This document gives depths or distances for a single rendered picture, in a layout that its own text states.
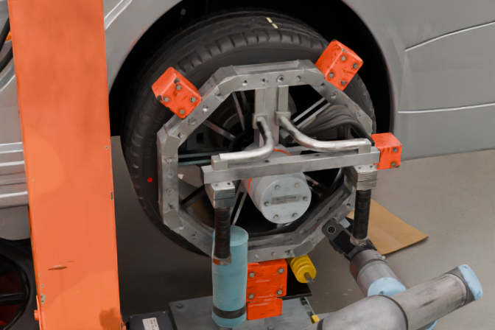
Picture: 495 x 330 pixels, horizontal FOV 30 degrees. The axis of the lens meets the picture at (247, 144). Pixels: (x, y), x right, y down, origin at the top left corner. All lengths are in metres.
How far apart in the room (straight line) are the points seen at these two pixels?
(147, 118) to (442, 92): 0.83
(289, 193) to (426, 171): 2.02
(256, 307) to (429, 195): 1.61
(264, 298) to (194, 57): 0.70
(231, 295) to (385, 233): 1.44
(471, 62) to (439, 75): 0.09
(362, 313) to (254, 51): 0.76
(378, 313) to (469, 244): 1.91
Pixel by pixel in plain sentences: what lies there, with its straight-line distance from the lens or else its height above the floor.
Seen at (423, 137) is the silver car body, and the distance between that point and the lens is 2.62.
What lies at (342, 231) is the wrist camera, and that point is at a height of 0.69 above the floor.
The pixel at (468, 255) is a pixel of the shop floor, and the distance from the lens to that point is 3.63.
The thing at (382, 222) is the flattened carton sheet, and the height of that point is 0.01.
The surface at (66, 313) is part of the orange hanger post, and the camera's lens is 1.96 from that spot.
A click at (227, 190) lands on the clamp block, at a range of 2.04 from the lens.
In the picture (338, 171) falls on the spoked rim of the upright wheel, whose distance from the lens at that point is 2.49.
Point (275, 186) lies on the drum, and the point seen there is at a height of 0.89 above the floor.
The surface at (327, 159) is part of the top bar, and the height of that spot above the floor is 0.98.
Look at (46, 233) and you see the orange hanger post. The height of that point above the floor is 0.99.
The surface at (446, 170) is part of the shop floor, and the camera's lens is 4.19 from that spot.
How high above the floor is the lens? 1.98
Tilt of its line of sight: 28 degrees down
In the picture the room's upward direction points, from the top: 1 degrees clockwise
